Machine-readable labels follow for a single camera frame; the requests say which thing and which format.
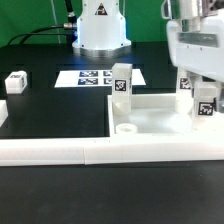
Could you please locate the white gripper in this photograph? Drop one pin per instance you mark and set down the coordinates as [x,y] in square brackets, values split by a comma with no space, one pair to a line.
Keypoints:
[201,53]

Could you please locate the white square table top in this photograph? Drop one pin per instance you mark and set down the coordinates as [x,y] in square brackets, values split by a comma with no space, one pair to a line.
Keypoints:
[157,114]

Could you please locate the white U-shaped fence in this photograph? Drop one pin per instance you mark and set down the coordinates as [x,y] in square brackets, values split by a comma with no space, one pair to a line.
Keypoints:
[118,149]

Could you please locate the white sheet with tags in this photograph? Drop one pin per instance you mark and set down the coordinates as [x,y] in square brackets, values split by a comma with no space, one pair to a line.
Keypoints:
[83,78]

